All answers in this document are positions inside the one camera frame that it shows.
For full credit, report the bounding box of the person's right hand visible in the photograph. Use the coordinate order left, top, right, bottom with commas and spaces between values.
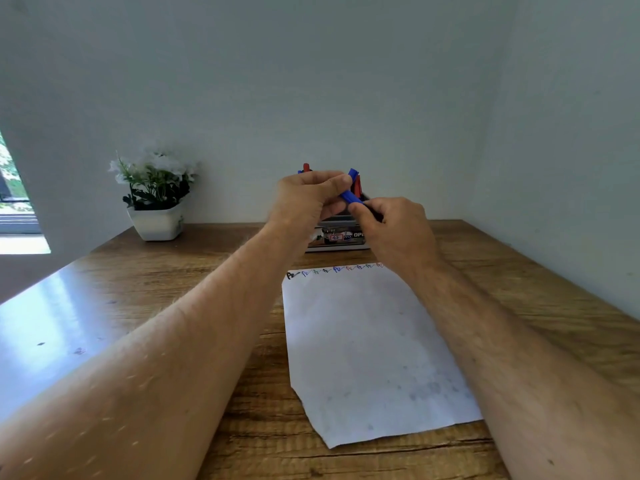
347, 196, 443, 283

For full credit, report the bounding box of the person's left hand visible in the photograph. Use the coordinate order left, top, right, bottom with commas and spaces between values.
266, 170, 353, 241

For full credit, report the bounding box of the white paper sheet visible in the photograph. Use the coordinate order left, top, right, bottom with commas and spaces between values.
281, 263, 483, 449

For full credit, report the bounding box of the person's left forearm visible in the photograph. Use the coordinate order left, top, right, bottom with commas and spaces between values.
0, 224, 306, 480

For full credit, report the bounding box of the person's right forearm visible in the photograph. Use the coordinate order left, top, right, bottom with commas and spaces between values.
407, 262, 640, 480

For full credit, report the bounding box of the grey white desk organizer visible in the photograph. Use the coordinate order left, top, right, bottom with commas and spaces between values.
305, 192, 372, 253

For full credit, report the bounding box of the white potted flower plant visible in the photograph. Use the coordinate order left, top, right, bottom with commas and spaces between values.
108, 147, 199, 242

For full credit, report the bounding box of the green foliage outside window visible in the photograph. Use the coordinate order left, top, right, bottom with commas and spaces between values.
0, 134, 30, 203

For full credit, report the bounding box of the grey window frame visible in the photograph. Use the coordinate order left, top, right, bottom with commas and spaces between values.
0, 132, 41, 235

